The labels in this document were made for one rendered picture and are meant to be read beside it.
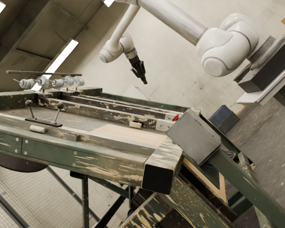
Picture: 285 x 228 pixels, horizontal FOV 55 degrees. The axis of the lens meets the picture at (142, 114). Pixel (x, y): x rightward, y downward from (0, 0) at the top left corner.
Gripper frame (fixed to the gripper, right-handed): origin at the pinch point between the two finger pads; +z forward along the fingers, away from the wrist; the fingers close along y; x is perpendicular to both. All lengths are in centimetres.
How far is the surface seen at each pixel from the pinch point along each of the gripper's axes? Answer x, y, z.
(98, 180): -21, 68, 53
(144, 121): 17.7, 26.2, 16.3
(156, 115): -3.1, 2.3, 32.9
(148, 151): 68, 60, -1
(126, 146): 59, 64, -6
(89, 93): -111, 1, 21
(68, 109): -29, 53, -8
